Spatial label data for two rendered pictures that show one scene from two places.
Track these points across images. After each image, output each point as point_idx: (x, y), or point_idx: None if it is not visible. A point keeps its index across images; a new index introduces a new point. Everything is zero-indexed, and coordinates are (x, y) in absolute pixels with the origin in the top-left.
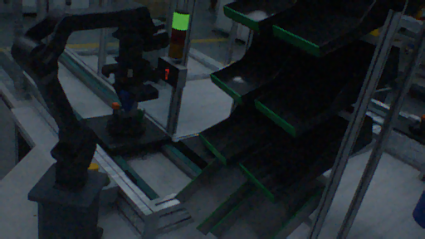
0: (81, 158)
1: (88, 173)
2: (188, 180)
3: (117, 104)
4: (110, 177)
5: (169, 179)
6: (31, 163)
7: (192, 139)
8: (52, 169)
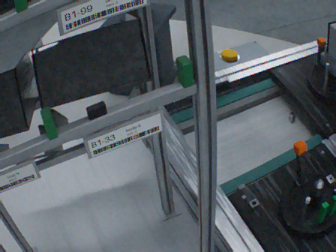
0: None
1: (154, 22)
2: (246, 171)
3: (319, 40)
4: (215, 71)
5: (245, 148)
6: (280, 46)
7: (331, 162)
8: (162, 5)
